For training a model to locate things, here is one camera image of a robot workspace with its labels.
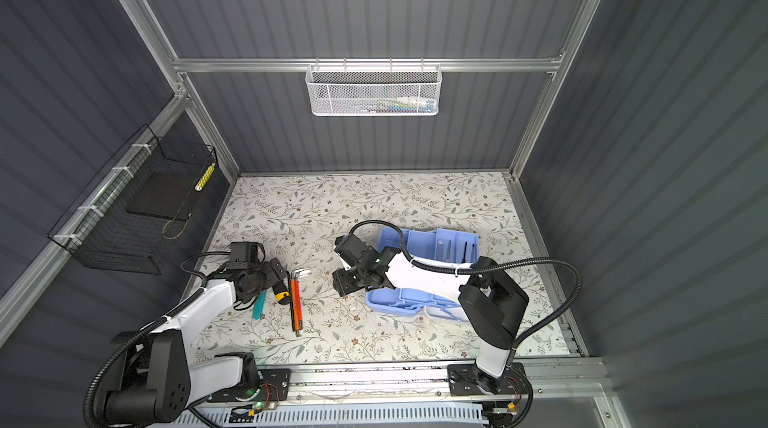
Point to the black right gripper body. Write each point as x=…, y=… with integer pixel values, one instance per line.
x=349, y=280

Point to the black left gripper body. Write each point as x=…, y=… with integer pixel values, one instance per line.
x=264, y=276

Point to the teal handled tool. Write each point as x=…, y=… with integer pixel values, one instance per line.
x=258, y=306

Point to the black yellow wire stripper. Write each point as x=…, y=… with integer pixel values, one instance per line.
x=280, y=293

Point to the red handled pliers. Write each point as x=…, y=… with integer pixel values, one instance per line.
x=296, y=306

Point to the white and blue tool box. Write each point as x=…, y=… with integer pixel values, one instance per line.
x=436, y=299

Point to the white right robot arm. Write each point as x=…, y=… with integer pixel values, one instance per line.
x=443, y=269

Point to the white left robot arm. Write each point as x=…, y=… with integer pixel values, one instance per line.
x=149, y=378

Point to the floral table mat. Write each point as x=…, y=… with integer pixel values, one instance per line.
x=298, y=218

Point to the yellow marker pen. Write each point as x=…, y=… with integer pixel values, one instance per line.
x=205, y=177

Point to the black foam pad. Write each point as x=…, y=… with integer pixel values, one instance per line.
x=165, y=196

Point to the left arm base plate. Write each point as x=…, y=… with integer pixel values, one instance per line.
x=271, y=385

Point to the black wire basket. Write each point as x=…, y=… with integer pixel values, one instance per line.
x=136, y=219

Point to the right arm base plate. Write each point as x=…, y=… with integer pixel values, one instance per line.
x=469, y=380

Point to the white vented cable duct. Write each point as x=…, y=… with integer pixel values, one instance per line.
x=439, y=414

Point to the white wire mesh basket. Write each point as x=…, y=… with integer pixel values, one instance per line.
x=388, y=93

